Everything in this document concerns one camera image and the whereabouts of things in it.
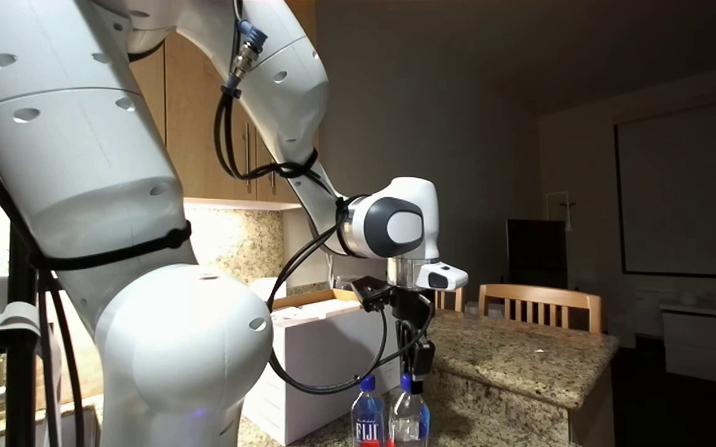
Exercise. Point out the wall projection screen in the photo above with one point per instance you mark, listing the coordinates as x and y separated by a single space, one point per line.
666 192

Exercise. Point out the wooden chair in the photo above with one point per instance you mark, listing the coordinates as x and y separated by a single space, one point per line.
543 307
451 300

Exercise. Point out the open cardboard box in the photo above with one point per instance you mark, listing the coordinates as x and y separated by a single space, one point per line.
321 338

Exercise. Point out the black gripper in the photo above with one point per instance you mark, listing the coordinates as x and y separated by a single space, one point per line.
410 312

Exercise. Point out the blue-cap water bottle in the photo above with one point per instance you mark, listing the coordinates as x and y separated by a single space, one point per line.
369 416
409 418

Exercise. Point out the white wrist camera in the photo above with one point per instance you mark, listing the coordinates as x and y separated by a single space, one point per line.
441 276

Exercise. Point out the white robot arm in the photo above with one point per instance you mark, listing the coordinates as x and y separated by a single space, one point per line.
86 173

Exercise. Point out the black vertical pole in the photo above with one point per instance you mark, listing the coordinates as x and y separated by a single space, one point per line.
21 358

